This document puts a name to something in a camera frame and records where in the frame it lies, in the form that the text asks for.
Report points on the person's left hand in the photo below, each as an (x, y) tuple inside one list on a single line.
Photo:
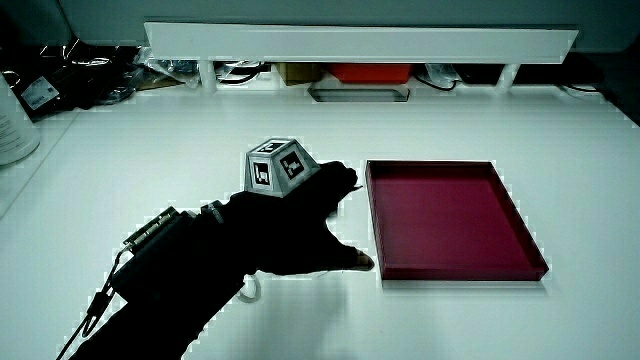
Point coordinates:
[(295, 235)]

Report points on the person's left forearm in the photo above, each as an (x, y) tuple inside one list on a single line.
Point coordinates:
[(175, 285)]

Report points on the white desk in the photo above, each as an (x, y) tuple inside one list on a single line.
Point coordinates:
[(150, 150)]

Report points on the white desk shelf riser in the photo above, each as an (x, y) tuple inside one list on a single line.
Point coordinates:
[(350, 45)]

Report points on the dark red square tray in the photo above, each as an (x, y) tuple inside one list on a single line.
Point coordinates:
[(450, 225)]

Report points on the brown cardboard box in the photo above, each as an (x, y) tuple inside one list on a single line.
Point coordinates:
[(297, 73)]

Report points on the orange box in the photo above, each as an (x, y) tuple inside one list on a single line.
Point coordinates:
[(370, 72)]

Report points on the small clear plastic bag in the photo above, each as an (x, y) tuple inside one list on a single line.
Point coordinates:
[(442, 71)]

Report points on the black plastic bag white label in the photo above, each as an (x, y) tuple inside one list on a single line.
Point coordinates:
[(75, 80)]

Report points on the white cylindrical container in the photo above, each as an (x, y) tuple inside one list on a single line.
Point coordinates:
[(15, 130)]

